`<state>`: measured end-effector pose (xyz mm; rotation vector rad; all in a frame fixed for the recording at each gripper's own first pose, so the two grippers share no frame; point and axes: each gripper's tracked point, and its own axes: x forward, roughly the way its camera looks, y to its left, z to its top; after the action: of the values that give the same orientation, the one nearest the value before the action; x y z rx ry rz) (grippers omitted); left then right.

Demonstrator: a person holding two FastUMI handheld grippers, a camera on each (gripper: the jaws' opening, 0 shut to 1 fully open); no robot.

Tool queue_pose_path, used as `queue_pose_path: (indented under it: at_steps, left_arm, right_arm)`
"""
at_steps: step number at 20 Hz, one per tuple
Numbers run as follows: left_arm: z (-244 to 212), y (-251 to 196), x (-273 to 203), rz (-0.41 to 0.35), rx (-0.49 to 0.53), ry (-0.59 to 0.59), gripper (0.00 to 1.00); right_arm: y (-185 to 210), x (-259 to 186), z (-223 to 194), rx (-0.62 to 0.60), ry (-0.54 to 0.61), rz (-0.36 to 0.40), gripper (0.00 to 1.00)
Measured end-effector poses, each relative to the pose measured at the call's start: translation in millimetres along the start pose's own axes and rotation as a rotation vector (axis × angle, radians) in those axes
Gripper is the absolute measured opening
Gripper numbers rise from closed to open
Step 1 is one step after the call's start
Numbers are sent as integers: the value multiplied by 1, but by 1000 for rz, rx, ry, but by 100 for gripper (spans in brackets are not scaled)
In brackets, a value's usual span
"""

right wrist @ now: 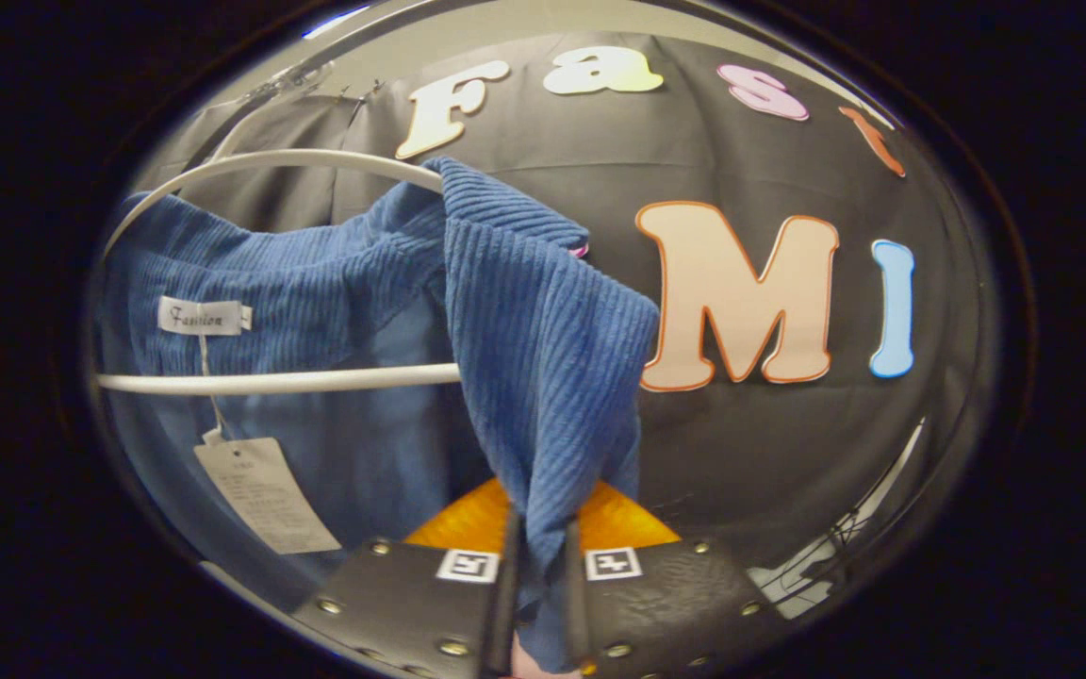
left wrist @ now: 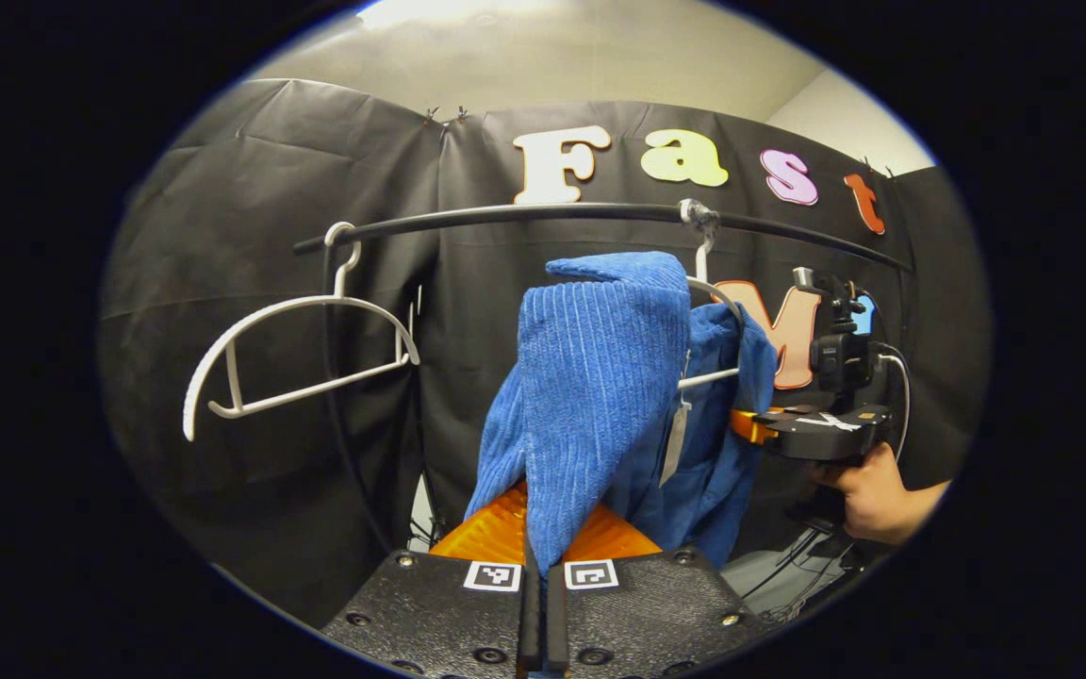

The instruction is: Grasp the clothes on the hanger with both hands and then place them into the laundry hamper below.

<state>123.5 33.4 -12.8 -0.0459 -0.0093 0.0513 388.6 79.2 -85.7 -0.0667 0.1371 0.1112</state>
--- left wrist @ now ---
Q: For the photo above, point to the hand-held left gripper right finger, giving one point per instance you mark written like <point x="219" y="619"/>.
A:
<point x="555" y="622"/>

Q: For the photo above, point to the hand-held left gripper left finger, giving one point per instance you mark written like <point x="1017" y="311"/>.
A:
<point x="531" y="622"/>

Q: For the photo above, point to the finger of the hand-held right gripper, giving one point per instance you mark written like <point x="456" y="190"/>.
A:
<point x="826" y="436"/>

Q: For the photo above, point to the white clothes hanger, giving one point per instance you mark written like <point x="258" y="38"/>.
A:
<point x="701" y="259"/>

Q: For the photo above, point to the black clothes rack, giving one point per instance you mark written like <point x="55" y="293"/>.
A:
<point x="524" y="213"/>

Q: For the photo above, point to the empty white hanger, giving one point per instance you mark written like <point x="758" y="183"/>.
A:
<point x="312" y="301"/>

